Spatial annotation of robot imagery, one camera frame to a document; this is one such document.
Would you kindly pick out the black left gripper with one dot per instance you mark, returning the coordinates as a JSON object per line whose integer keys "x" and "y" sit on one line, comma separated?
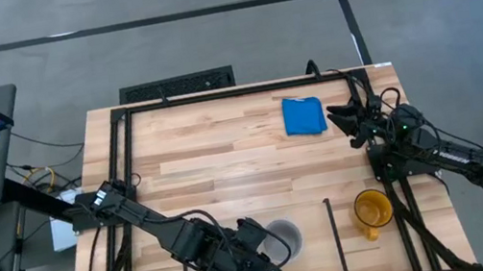
{"x": 254, "y": 265}

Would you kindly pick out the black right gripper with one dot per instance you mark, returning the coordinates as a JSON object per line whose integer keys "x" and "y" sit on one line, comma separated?
{"x": 371, "y": 117}

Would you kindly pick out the grey patterned ceramic mug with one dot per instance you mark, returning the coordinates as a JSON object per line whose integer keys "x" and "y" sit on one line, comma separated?
{"x": 287, "y": 234}

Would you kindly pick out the yellow mug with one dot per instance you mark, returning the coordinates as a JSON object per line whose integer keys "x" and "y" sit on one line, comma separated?
{"x": 373, "y": 209}

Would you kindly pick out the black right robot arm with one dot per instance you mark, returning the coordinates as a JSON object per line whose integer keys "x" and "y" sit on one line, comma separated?
{"x": 449, "y": 156}

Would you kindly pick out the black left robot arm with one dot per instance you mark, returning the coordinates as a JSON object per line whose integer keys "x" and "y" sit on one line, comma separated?
{"x": 137, "y": 210}

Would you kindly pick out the wooden shelf with black legs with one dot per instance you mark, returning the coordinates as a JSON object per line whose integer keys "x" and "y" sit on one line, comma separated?
{"x": 318, "y": 250}

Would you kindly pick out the folded blue cloth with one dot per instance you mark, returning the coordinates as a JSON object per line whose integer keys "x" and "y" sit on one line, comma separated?
{"x": 303, "y": 116}

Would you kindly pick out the black floor vent grate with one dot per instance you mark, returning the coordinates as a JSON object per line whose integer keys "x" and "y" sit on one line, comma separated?
{"x": 175, "y": 85}

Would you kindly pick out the white box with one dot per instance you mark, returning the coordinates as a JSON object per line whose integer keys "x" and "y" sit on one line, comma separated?
{"x": 62, "y": 232}

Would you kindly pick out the black frame clamp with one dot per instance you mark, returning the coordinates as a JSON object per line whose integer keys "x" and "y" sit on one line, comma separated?
{"x": 163, "y": 98}
{"x": 311, "y": 68}

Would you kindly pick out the black aluminium table frame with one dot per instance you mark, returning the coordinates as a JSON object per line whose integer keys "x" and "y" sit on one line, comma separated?
{"x": 239, "y": 92}

